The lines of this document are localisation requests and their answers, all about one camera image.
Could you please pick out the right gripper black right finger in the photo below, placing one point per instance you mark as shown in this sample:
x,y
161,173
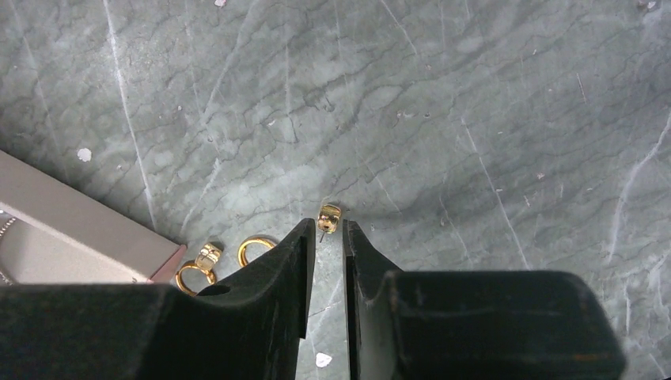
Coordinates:
x,y
471,325

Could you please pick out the pink jewelry box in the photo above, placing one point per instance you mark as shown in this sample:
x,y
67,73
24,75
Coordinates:
x,y
53,234

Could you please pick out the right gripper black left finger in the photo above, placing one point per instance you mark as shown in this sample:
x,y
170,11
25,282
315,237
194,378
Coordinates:
x,y
246,326

